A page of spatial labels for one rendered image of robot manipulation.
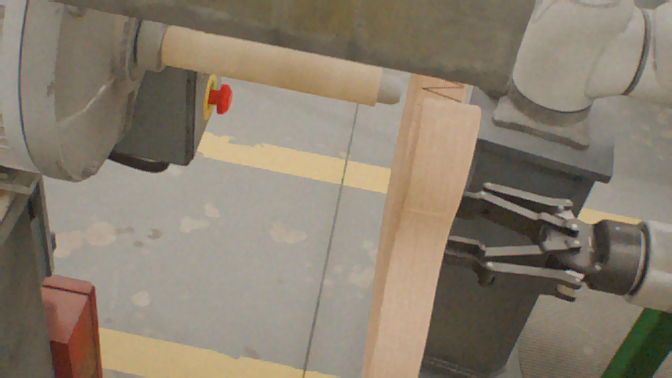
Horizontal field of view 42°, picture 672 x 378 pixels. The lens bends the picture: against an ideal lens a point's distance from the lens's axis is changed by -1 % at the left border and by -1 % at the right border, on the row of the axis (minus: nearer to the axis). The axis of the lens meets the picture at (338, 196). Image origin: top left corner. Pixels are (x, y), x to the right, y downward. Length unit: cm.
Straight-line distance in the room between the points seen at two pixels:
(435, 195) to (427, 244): 7
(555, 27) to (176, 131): 71
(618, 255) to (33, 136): 56
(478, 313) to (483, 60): 144
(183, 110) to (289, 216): 130
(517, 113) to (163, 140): 75
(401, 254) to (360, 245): 154
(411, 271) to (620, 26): 86
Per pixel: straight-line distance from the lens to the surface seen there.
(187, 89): 104
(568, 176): 164
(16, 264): 111
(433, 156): 67
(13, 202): 82
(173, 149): 111
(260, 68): 73
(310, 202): 238
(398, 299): 79
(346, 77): 73
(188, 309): 213
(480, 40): 52
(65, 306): 137
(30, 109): 68
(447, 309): 195
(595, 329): 232
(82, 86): 69
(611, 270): 92
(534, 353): 221
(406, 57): 53
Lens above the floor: 171
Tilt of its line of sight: 45 degrees down
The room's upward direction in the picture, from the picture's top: 12 degrees clockwise
